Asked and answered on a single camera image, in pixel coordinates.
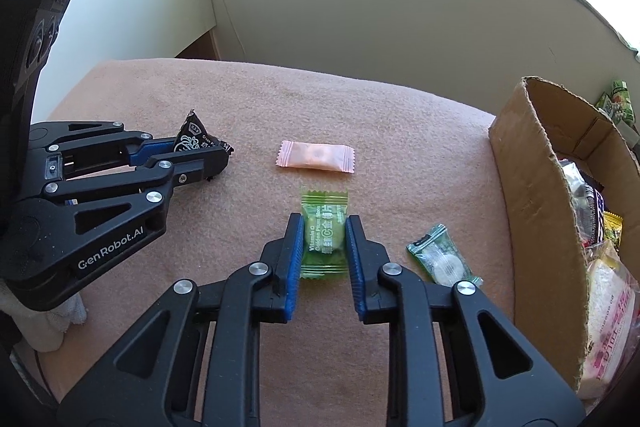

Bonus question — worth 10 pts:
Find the green and white packet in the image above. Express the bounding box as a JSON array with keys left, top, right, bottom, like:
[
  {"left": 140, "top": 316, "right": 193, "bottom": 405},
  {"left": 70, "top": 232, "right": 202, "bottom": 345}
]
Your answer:
[{"left": 595, "top": 79, "right": 637, "bottom": 128}]

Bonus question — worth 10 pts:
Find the pink wrapped candy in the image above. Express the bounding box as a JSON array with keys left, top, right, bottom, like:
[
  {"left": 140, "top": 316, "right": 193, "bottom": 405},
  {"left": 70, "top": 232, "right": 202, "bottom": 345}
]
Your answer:
[{"left": 274, "top": 139, "right": 357, "bottom": 176}]

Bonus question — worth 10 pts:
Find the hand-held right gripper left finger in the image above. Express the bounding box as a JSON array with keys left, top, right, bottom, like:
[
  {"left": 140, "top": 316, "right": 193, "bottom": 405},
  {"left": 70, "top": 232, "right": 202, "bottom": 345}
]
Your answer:
[{"left": 57, "top": 213, "right": 306, "bottom": 427}]

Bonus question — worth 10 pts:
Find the teal wrapped mint candy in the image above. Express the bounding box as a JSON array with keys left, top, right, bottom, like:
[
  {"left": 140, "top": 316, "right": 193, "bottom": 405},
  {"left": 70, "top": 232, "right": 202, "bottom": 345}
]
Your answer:
[{"left": 405, "top": 223, "right": 485, "bottom": 291}]

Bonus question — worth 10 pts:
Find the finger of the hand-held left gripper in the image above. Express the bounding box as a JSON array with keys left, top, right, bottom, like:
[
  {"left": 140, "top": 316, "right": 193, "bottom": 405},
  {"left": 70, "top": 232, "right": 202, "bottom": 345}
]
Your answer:
[
  {"left": 29, "top": 121, "right": 182, "bottom": 170},
  {"left": 45, "top": 145, "right": 232, "bottom": 208}
]

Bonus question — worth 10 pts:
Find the green candy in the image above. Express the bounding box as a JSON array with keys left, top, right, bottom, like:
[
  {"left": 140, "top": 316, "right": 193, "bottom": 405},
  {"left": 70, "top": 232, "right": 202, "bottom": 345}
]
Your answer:
[{"left": 298, "top": 188, "right": 350, "bottom": 281}]

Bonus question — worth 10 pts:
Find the cardboard box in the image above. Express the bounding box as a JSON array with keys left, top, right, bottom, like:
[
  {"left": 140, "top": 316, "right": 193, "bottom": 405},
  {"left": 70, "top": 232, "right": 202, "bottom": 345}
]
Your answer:
[{"left": 487, "top": 76, "right": 640, "bottom": 391}]

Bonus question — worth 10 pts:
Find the pink blanket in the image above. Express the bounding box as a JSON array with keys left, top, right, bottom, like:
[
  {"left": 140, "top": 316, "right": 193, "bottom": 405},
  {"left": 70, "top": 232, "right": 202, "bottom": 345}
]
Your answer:
[{"left": 37, "top": 58, "right": 592, "bottom": 427}]

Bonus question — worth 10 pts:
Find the person's left hand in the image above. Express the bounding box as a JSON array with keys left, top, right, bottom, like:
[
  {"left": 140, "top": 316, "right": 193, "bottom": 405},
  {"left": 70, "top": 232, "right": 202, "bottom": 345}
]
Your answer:
[{"left": 0, "top": 279, "right": 89, "bottom": 353}]

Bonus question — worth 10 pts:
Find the black triangular snack packet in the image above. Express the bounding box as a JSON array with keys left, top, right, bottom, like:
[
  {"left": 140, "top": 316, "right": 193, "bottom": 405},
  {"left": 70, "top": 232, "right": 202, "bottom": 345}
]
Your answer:
[{"left": 172, "top": 109, "right": 236, "bottom": 156}]

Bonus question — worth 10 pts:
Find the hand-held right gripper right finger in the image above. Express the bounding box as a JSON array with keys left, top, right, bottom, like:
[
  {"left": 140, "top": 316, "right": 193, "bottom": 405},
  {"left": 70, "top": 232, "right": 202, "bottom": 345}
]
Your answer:
[{"left": 345, "top": 214, "right": 586, "bottom": 427}]

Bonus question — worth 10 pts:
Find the packaged sliced bread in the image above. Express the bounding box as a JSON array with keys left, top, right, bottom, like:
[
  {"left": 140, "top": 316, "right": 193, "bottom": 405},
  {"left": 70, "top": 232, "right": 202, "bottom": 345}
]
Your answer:
[{"left": 575, "top": 239, "right": 640, "bottom": 408}]

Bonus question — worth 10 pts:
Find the yellow wrapped candy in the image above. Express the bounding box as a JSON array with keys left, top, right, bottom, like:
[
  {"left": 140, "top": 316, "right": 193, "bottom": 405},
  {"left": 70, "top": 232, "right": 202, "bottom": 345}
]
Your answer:
[{"left": 602, "top": 211, "right": 624, "bottom": 244}]

